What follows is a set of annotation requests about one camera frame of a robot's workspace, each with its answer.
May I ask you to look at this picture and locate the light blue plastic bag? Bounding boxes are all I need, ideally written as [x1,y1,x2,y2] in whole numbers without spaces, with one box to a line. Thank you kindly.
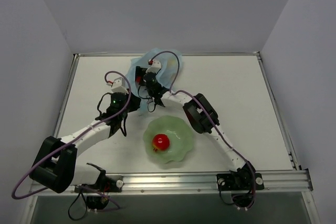
[126,48,183,97]

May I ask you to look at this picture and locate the red fake pomegranate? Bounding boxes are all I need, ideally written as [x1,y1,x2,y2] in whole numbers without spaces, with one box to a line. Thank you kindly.
[151,134,171,152]

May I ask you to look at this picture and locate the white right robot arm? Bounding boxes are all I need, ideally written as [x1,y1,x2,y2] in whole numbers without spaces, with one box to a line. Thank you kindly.
[134,66,256,189]

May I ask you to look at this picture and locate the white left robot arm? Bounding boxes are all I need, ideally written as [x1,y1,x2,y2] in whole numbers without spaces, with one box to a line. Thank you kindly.
[29,92,141,193]

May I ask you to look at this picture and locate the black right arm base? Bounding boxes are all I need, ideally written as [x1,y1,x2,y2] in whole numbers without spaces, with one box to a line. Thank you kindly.
[216,173,265,211]

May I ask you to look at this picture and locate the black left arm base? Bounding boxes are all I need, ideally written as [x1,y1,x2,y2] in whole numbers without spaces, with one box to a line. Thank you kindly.
[71,163,123,213]

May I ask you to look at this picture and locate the green flower-shaped glass bowl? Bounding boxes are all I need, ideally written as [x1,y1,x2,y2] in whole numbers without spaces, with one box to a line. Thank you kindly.
[142,115,195,170]

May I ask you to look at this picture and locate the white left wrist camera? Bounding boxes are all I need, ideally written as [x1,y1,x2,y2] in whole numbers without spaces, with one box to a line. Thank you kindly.
[110,77,129,94]

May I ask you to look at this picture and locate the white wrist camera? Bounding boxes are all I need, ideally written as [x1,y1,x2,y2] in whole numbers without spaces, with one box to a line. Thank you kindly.
[110,77,129,94]
[146,60,162,74]

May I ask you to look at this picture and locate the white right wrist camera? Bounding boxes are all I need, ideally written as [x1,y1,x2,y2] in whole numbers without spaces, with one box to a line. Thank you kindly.
[146,60,162,74]

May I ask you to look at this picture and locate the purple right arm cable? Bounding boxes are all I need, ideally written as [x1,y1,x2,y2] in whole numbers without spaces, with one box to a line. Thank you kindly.
[149,50,257,201]

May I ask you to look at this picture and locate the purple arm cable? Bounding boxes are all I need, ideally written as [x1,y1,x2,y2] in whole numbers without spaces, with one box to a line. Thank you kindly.
[12,70,132,200]
[149,50,257,201]

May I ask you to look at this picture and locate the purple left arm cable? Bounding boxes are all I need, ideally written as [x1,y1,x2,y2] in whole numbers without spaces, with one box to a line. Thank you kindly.
[12,70,132,200]

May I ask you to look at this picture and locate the aluminium front rail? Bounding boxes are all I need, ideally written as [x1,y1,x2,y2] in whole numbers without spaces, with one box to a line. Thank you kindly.
[65,170,313,196]

